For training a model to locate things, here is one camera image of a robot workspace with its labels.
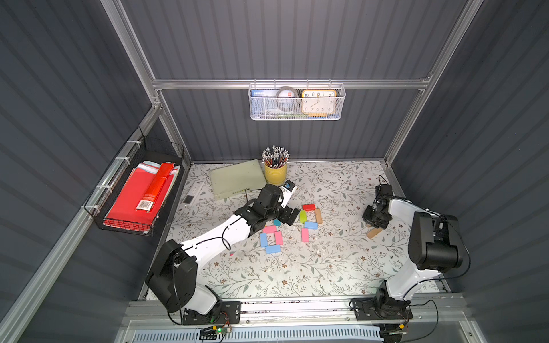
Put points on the aluminium rail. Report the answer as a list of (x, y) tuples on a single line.
[(426, 307)]

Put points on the bundle of pencils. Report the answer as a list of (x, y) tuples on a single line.
[(275, 157)]

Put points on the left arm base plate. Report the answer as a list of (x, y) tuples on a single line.
[(221, 313)]

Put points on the light blue block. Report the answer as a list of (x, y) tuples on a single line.
[(274, 249), (311, 225), (263, 240)]

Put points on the yellow alarm clock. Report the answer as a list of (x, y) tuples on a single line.
[(318, 102)]

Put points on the pale green book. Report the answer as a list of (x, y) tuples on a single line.
[(235, 179)]

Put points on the grey tape roll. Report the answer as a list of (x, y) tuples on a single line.
[(286, 99)]

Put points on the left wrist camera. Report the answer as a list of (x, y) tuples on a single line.
[(288, 189)]

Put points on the black wire side basket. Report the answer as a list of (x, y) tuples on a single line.
[(143, 148)]

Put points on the white wire wall basket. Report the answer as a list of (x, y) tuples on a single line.
[(263, 107)]

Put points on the long pink block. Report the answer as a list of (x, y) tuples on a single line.
[(305, 235)]

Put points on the white remote control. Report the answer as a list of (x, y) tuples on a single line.
[(193, 193)]

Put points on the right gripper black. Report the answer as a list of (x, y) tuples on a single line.
[(374, 216)]

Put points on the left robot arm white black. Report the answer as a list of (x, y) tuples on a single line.
[(173, 275)]

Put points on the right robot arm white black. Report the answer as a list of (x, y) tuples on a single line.
[(434, 246)]

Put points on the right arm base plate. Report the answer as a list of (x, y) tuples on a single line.
[(374, 308)]

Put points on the natural wood block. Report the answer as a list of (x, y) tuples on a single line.
[(374, 232), (318, 216)]

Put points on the red long box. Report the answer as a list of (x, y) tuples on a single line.
[(155, 187)]

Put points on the red folder stack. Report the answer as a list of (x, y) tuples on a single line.
[(123, 214)]

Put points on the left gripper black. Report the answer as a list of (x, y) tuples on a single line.
[(287, 214)]

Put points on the yellow pencil cup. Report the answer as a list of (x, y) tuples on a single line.
[(275, 176)]

